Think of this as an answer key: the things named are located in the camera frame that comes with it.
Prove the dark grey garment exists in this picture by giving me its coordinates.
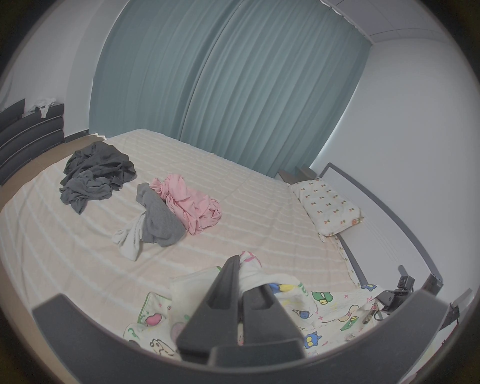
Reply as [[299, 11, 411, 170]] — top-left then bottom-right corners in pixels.
[[59, 169, 113, 215]]

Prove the pink garment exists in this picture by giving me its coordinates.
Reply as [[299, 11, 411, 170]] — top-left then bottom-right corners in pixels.
[[149, 173, 223, 236]]

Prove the grey bedside table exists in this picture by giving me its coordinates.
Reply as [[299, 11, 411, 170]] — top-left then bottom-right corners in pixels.
[[277, 166, 319, 184]]

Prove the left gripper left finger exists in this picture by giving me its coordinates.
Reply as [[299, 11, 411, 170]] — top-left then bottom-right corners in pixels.
[[176, 255, 241, 366]]

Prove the grey and white knit garment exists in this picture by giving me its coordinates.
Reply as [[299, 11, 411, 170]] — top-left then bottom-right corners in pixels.
[[112, 182, 186, 262]]

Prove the bed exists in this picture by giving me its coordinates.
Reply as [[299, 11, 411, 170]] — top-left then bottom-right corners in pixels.
[[0, 128, 445, 361]]

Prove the black garment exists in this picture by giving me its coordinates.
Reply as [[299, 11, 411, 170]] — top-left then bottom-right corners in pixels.
[[60, 140, 137, 192]]

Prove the blue-green curtain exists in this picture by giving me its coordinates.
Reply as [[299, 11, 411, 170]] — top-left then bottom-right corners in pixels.
[[88, 0, 374, 179]]

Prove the white printed pyjama top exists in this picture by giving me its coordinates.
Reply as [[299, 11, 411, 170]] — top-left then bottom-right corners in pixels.
[[124, 250, 385, 361]]

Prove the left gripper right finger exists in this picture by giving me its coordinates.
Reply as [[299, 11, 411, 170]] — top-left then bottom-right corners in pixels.
[[240, 284, 305, 357]]

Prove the white cloth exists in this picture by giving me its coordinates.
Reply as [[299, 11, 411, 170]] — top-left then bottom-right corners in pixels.
[[28, 97, 59, 119]]

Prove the black chest of drawers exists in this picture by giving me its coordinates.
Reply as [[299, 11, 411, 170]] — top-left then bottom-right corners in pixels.
[[0, 98, 65, 186]]

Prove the white printed pillow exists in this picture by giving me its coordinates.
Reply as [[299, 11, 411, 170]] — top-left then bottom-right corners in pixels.
[[292, 178, 366, 238]]

